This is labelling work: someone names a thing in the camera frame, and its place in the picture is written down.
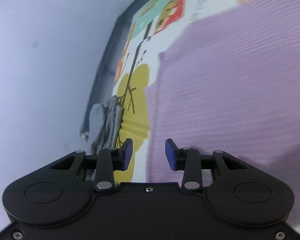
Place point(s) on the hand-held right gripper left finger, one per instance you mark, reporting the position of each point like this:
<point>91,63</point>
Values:
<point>127,155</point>

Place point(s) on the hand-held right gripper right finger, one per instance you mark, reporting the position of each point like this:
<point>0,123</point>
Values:
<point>170,155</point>

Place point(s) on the purple striped t-shirt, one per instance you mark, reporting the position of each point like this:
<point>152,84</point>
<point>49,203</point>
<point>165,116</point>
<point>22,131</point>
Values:
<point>227,80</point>

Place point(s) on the grey cloth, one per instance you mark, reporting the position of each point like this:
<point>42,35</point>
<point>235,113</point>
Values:
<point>110,120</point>

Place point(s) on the cartoon giraffe play mat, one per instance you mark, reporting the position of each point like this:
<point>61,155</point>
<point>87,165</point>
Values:
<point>137,85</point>

